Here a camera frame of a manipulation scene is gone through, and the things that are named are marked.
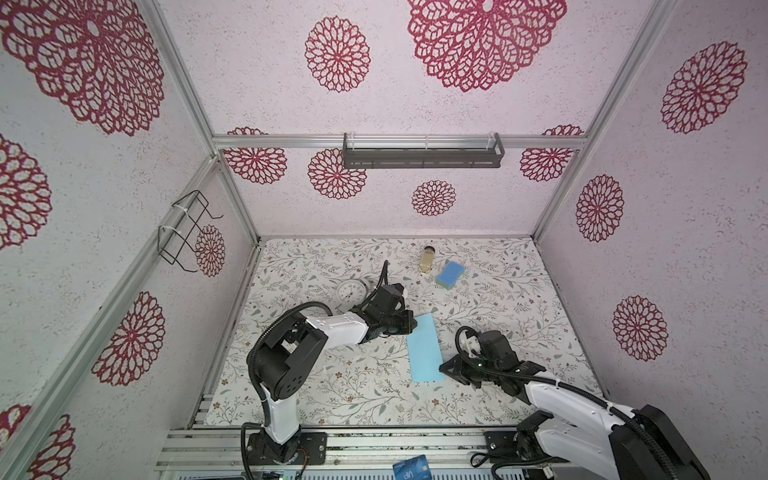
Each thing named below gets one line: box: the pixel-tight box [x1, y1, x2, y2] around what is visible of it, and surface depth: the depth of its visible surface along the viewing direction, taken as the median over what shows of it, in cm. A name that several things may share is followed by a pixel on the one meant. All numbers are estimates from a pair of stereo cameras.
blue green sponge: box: [436, 261, 466, 291], surface depth 112 cm
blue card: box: [392, 454, 432, 480], surface depth 73 cm
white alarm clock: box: [336, 278, 371, 307], surface depth 102 cm
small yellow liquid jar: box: [420, 246, 435, 274], surface depth 112 cm
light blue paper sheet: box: [406, 313, 446, 383], surface depth 91 cm
